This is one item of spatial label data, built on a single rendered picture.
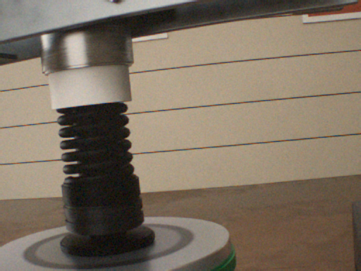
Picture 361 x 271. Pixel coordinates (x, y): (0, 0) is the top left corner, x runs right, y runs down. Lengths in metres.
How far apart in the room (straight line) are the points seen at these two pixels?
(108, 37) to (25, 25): 0.07
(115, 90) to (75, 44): 0.05
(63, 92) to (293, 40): 6.04
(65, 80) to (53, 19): 0.05
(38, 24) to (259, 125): 6.03
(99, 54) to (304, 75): 6.01
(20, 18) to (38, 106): 6.67
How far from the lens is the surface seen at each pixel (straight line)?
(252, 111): 6.39
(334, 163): 6.47
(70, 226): 0.45
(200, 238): 0.45
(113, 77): 0.43
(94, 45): 0.42
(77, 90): 0.42
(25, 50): 0.54
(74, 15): 0.40
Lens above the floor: 1.03
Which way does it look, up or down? 3 degrees down
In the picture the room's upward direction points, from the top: 6 degrees counter-clockwise
